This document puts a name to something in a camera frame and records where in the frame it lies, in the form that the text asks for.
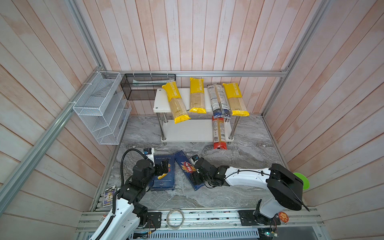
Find blue Barilla pasta box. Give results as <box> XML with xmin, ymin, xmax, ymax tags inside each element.
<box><xmin>150</xmin><ymin>155</ymin><xmax>175</xmax><ymax>191</ymax></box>

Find narrow blue Barilla spaghetti box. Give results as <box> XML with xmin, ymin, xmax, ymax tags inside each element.
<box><xmin>174</xmin><ymin>151</ymin><xmax>204</xmax><ymax>191</ymax></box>

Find red spaghetti bag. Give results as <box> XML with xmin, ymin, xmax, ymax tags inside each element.
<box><xmin>212</xmin><ymin>117</ymin><xmax>227</xmax><ymax>150</ymax></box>

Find yellow spaghetti bag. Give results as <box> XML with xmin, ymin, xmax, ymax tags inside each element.
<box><xmin>190</xmin><ymin>78</ymin><xmax>207</xmax><ymax>114</ymax></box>
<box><xmin>162</xmin><ymin>82</ymin><xmax>191</xmax><ymax>124</ymax></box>
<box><xmin>223</xmin><ymin>83</ymin><xmax>250</xmax><ymax>117</ymax></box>

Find dark blue spaghetti bag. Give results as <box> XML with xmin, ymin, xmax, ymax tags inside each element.
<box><xmin>208</xmin><ymin>85</ymin><xmax>231</xmax><ymax>120</ymax></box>

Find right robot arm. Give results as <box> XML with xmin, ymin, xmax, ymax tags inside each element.
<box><xmin>191</xmin><ymin>159</ymin><xmax>309</xmax><ymax>226</ymax></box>

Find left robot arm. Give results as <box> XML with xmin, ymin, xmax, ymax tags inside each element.
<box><xmin>90</xmin><ymin>148</ymin><xmax>169</xmax><ymax>240</ymax></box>

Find white two-tier shelf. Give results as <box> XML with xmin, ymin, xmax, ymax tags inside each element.
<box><xmin>152</xmin><ymin>87</ymin><xmax>247</xmax><ymax>145</ymax></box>

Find small printed card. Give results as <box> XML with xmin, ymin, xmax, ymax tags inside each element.
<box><xmin>103</xmin><ymin>185</ymin><xmax>117</xmax><ymax>207</ymax></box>

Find red round tag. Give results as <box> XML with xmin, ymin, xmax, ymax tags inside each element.
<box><xmin>278</xmin><ymin>212</ymin><xmax>289</xmax><ymax>223</ymax></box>

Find black mesh basket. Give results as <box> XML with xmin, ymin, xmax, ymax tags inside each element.
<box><xmin>120</xmin><ymin>73</ymin><xmax>176</xmax><ymax>101</ymax></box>

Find green funnel cup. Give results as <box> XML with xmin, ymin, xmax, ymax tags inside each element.
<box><xmin>294</xmin><ymin>173</ymin><xmax>310</xmax><ymax>190</ymax></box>

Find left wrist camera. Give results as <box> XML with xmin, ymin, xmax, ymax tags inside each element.
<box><xmin>143</xmin><ymin>148</ymin><xmax>155</xmax><ymax>166</ymax></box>

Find coiled white cable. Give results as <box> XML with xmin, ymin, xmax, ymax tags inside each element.
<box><xmin>165</xmin><ymin>208</ymin><xmax>185</xmax><ymax>230</ymax></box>

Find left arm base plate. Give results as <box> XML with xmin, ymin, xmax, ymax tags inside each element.
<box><xmin>138</xmin><ymin>212</ymin><xmax>162</xmax><ymax>229</ymax></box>

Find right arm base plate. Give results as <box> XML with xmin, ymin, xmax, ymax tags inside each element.
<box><xmin>238</xmin><ymin>210</ymin><xmax>281</xmax><ymax>226</ymax></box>

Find white wire mesh organizer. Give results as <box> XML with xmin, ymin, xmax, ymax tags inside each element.
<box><xmin>73</xmin><ymin>72</ymin><xmax>132</xmax><ymax>145</ymax></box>

